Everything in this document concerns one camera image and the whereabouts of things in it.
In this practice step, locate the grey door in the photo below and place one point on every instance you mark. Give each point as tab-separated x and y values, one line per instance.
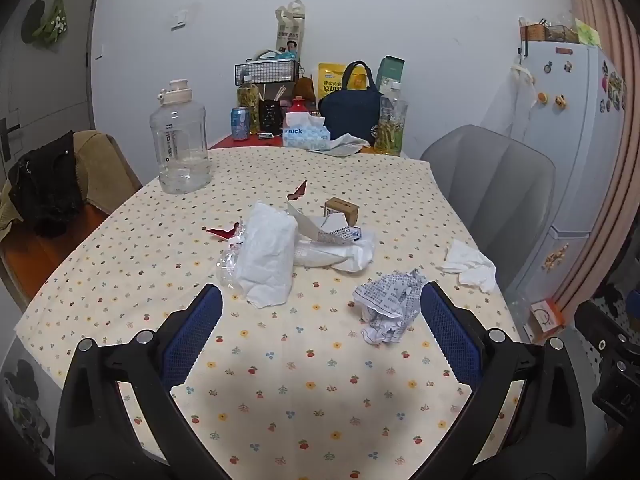
65	85

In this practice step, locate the brown wicker basket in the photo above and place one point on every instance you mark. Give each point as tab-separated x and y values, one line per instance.
532	32

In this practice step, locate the white light switch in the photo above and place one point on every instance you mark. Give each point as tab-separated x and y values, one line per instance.
179	19

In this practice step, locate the white plastic bag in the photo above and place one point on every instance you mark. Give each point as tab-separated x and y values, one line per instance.
345	257

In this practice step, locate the large clear water jug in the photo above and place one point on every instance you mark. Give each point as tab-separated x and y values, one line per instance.
180	135

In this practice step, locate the group of colourful fridge magnets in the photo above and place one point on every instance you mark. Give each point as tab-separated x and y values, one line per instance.
612	87

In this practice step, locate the pink curtain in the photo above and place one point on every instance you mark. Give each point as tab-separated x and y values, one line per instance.
615	135

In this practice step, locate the yellow black fridge magnet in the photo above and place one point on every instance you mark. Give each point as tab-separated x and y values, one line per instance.
560	101

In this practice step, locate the clear plastic bag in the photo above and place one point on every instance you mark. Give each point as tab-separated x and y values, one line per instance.
517	310

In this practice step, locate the brown plush toy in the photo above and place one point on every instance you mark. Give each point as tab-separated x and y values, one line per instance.
305	90

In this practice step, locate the white hanging cloth bag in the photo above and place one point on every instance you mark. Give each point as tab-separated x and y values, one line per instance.
515	110

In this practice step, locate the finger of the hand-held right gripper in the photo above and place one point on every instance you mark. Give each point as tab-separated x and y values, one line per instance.
595	320

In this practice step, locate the white paper bag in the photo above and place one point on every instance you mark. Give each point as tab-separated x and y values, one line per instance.
290	35

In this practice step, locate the navy lunch bag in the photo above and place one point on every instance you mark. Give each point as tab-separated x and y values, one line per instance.
350	112

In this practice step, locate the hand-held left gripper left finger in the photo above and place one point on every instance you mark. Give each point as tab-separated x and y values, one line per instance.
192	335

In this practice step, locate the blue drink can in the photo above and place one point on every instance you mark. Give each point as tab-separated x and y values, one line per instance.
240	124

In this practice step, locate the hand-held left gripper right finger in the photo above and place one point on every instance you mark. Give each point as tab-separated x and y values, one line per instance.
450	335

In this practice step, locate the green card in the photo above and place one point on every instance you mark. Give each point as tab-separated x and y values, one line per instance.
587	34

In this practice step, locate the small white tissue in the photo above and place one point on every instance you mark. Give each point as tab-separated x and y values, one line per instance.
472	270

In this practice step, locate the orange white box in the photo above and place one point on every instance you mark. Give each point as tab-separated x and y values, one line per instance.
547	317

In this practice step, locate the orange round fridge magnet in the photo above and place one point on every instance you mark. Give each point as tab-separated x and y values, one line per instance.
542	97

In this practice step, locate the red bottle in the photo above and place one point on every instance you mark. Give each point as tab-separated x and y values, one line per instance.
297	106

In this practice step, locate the yellow cluster fridge magnet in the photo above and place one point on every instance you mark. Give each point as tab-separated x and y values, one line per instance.
556	257

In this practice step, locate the large white tissue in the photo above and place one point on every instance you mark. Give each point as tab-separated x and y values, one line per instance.
265	255

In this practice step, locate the grey chair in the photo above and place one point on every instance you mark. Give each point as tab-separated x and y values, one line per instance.
490	180

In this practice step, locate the printed paper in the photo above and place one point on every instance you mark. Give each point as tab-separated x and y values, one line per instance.
390	300

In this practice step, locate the red white paper wrapper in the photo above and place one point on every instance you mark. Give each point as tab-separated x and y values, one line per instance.
222	232

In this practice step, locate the green box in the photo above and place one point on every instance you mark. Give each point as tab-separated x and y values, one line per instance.
391	70

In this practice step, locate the slim yellow tea bottle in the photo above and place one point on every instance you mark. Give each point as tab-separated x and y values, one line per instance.
248	105

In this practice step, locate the white refrigerator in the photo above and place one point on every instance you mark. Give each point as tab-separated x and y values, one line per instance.
565	160

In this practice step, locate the blue white printed packet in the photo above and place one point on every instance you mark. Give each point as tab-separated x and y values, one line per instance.
335	234

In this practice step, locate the grey white cloth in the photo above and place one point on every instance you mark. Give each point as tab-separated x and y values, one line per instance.
345	142

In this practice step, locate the blue tissue box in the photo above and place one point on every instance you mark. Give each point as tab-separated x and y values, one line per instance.
305	137

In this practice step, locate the yellow snack bag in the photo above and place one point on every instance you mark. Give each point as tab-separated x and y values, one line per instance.
330	82

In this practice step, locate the large yellow tea bottle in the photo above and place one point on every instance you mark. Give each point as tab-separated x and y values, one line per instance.
390	125

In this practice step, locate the black pen holder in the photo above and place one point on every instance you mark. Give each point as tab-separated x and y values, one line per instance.
270	116

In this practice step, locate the small cardboard box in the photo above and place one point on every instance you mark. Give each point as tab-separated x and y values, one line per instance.
345	208

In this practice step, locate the green hanging plush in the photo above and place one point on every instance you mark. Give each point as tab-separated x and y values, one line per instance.
54	22

